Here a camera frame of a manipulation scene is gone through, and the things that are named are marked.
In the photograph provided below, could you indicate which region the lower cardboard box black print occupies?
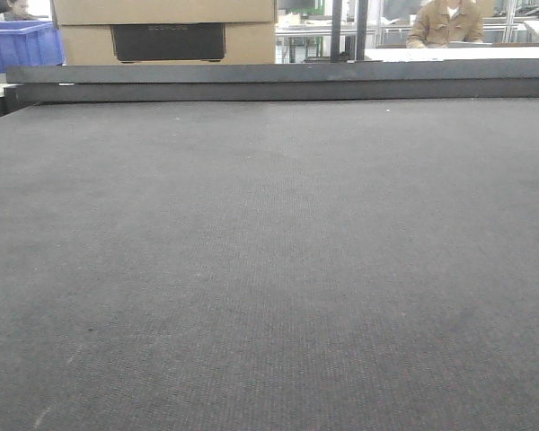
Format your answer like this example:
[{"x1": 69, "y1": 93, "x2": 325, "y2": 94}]
[{"x1": 59, "y1": 22, "x2": 276, "y2": 66}]

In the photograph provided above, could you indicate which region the white background workbench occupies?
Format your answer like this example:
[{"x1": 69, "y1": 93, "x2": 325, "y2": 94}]
[{"x1": 365, "y1": 44, "x2": 539, "y2": 62}]

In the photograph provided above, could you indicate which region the person in brown jacket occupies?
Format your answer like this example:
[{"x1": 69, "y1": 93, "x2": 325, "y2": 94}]
[{"x1": 406, "y1": 0, "x2": 483, "y2": 48}]

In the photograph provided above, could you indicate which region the upper cardboard box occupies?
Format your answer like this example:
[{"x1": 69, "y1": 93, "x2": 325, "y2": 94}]
[{"x1": 53, "y1": 0, "x2": 276, "y2": 25}]

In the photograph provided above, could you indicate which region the black foam board stack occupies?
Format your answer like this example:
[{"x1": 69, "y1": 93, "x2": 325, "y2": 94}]
[{"x1": 5, "y1": 58, "x2": 539, "y2": 104}]

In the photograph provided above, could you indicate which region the blue plastic crate background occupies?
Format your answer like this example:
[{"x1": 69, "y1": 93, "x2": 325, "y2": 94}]
[{"x1": 0, "y1": 21, "x2": 66, "y2": 74}]

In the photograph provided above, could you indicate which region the person at far left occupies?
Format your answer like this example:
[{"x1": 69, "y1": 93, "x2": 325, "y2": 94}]
[{"x1": 0, "y1": 0, "x2": 39, "y2": 22}]

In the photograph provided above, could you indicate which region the black vertical post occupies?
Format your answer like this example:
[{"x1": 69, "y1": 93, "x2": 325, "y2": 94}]
[{"x1": 355, "y1": 0, "x2": 369, "y2": 62}]

